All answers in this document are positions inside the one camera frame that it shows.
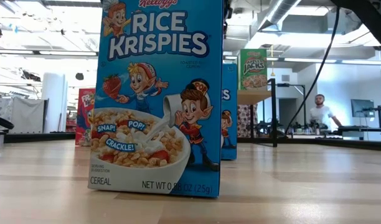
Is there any black cable loop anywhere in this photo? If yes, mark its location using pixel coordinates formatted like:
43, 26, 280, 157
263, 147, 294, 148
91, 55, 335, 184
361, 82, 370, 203
0, 113, 16, 131

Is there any long ceiling light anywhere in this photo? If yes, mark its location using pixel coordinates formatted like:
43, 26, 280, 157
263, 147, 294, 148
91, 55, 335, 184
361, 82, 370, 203
283, 57, 381, 66

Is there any white cylinder column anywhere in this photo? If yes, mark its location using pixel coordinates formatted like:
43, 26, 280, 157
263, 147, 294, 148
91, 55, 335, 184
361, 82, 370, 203
42, 72, 69, 134

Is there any person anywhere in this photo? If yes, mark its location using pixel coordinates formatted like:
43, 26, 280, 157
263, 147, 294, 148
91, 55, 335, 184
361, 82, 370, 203
309, 93, 343, 129

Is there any white draped table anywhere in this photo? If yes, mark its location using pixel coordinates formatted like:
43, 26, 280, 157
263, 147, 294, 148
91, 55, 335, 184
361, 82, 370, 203
0, 97, 49, 132

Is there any silver ventilation duct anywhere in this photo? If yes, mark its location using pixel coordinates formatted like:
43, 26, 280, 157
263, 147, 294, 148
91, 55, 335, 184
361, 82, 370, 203
258, 0, 303, 31

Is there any green Apple Jacks cereal box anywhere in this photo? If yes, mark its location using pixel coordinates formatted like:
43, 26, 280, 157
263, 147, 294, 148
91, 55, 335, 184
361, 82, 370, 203
239, 48, 268, 91

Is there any dotted patterned panel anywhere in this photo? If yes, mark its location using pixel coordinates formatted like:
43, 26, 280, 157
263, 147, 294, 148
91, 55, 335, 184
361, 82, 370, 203
237, 105, 259, 139

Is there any black desk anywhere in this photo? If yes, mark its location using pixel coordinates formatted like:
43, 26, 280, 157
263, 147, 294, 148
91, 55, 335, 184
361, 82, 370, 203
321, 105, 381, 141

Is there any blue Rice Krispies cereal box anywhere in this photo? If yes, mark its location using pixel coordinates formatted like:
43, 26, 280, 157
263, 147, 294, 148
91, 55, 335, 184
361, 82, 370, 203
87, 0, 225, 199
220, 63, 238, 162

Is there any computer monitor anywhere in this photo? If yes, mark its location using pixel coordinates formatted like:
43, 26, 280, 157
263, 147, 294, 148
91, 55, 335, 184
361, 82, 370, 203
350, 99, 376, 119

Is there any red Froot Loops cereal box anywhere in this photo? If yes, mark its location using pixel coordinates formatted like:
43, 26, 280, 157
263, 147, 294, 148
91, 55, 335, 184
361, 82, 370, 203
74, 88, 97, 147

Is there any wooden shelf with black legs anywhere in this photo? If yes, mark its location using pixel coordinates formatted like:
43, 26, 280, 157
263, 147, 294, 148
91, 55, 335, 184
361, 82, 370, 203
237, 78, 278, 149

